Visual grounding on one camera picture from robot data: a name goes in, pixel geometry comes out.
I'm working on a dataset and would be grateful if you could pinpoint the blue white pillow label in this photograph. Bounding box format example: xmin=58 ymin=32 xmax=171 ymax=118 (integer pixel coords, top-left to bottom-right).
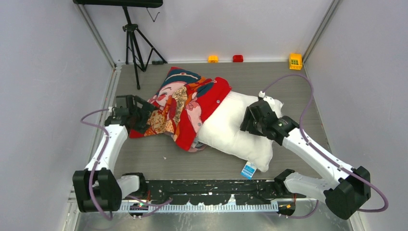
xmin=241 ymin=162 xmax=257 ymax=180

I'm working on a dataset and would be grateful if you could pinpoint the yellow toy block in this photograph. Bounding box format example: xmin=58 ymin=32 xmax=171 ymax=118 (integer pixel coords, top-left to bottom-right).
xmin=289 ymin=53 xmax=303 ymax=70

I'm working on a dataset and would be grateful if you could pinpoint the black camera tripod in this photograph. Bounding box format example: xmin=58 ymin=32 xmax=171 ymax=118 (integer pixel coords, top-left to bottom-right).
xmin=122 ymin=6 xmax=168 ymax=90

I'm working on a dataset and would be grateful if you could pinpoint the red cartoon print pillowcase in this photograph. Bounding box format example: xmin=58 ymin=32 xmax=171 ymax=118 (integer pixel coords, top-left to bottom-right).
xmin=129 ymin=67 xmax=232 ymax=152

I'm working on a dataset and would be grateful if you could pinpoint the white pillow insert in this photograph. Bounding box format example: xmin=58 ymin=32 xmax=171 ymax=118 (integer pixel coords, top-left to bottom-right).
xmin=194 ymin=91 xmax=273 ymax=172

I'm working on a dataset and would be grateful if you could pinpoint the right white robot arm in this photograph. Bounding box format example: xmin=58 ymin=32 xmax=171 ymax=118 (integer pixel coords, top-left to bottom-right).
xmin=240 ymin=99 xmax=371 ymax=220

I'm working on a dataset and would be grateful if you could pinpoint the black overhead bar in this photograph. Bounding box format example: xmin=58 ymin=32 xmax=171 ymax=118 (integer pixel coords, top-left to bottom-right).
xmin=73 ymin=0 xmax=163 ymax=8

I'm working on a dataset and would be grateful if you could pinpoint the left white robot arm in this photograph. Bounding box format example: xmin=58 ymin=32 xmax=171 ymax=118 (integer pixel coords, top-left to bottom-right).
xmin=72 ymin=95 xmax=157 ymax=215

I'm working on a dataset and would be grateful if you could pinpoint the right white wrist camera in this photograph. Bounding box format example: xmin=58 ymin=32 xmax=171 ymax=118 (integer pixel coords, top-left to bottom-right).
xmin=258 ymin=91 xmax=280 ymax=109

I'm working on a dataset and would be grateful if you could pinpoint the orange toy brick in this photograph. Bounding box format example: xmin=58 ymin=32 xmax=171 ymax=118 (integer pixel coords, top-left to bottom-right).
xmin=207 ymin=55 xmax=219 ymax=63

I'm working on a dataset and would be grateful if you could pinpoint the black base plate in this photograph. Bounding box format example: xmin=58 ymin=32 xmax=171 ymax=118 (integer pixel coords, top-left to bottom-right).
xmin=131 ymin=180 xmax=293 ymax=205

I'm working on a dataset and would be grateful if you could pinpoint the red toy brick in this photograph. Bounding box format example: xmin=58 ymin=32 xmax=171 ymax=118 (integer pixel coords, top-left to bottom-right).
xmin=232 ymin=54 xmax=244 ymax=63

